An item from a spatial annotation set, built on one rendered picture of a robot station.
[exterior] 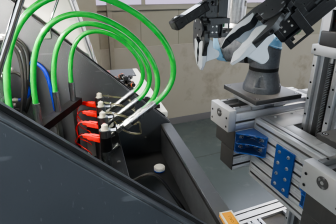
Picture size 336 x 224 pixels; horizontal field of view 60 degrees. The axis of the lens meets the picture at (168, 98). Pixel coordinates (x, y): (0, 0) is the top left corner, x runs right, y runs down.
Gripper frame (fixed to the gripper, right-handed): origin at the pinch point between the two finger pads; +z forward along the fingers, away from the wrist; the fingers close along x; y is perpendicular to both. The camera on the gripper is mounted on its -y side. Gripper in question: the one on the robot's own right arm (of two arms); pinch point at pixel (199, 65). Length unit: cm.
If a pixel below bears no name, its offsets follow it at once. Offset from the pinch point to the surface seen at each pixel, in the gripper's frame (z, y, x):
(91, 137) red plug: 13.8, -32.3, -10.3
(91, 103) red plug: 13.6, -31.5, 13.1
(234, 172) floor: 122, 77, 105
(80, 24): -12.6, -32.3, 3.4
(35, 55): -6.6, -43.1, -4.6
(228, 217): 25.3, -5.4, -33.4
